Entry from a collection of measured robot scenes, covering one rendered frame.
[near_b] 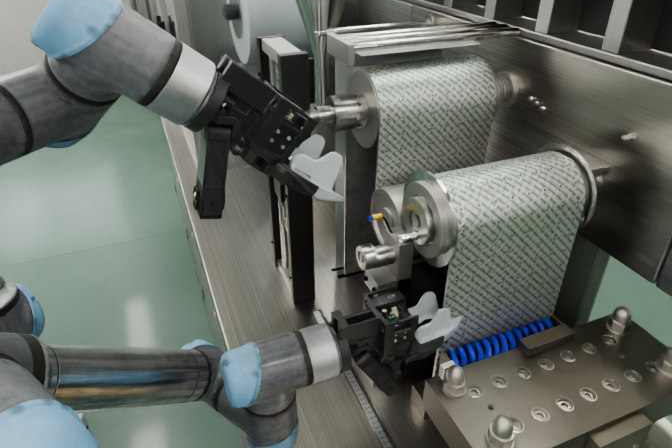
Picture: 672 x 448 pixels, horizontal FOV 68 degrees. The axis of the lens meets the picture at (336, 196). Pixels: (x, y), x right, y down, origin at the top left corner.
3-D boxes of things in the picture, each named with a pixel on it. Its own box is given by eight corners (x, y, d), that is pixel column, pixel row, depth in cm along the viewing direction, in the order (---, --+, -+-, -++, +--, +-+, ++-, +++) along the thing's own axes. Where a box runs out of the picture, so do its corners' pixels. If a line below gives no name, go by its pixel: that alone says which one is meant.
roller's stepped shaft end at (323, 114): (295, 124, 89) (294, 107, 87) (327, 119, 91) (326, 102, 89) (301, 130, 86) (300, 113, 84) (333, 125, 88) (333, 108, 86)
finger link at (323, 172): (372, 178, 60) (312, 137, 56) (342, 217, 61) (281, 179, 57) (364, 169, 62) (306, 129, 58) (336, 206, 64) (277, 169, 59)
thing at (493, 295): (435, 356, 82) (448, 266, 72) (549, 318, 89) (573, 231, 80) (437, 358, 81) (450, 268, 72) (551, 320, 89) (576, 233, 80)
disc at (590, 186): (518, 202, 92) (538, 129, 84) (520, 201, 92) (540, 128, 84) (578, 250, 81) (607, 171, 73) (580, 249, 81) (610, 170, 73)
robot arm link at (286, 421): (256, 398, 82) (251, 350, 76) (310, 435, 76) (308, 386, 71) (220, 433, 76) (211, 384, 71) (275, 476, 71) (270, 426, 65)
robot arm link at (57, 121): (-41, 114, 50) (-9, 51, 43) (55, 83, 59) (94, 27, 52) (12, 177, 51) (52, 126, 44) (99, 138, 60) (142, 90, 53)
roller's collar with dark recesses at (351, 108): (324, 124, 93) (323, 91, 89) (353, 120, 95) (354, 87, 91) (337, 137, 88) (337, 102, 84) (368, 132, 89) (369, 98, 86)
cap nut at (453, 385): (435, 382, 75) (438, 361, 73) (456, 375, 77) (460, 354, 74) (449, 402, 73) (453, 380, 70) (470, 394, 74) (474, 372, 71)
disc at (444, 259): (398, 230, 84) (407, 152, 76) (401, 229, 84) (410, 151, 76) (446, 288, 73) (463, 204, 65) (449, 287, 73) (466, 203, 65)
